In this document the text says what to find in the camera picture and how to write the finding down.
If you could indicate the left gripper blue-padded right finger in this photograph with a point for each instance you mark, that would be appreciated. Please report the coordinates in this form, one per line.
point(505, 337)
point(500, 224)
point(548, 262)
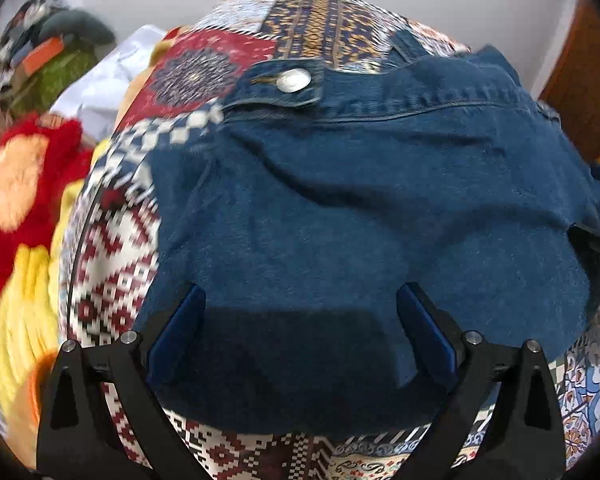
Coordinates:
point(500, 418)

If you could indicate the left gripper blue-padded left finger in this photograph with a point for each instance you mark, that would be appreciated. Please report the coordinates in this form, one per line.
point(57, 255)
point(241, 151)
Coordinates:
point(101, 420)

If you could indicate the blue denim jeans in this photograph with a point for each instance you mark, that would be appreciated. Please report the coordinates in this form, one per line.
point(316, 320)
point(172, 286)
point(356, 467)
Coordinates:
point(318, 195)

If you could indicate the green beige blanket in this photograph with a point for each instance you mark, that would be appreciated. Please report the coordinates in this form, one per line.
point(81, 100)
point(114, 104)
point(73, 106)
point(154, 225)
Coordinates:
point(32, 321)

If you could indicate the patchwork patterned bedspread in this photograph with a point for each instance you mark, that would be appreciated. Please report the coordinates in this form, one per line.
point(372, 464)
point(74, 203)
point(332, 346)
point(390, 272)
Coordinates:
point(116, 220)

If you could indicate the brown wooden door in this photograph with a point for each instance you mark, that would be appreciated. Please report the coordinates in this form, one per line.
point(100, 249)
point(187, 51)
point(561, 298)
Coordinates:
point(573, 89)

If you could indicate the red yellow plush toy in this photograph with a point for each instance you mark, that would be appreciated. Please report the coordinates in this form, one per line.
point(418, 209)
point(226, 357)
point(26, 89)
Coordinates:
point(39, 156)

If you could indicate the white light-blue cloth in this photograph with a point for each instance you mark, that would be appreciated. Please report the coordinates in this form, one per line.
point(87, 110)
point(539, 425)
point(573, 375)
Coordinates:
point(95, 98)

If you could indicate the orange box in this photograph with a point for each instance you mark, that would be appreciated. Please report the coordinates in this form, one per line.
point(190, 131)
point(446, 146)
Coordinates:
point(42, 54)

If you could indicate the grey green cushion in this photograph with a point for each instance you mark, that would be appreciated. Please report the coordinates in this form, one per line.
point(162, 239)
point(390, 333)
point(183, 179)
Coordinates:
point(80, 23)

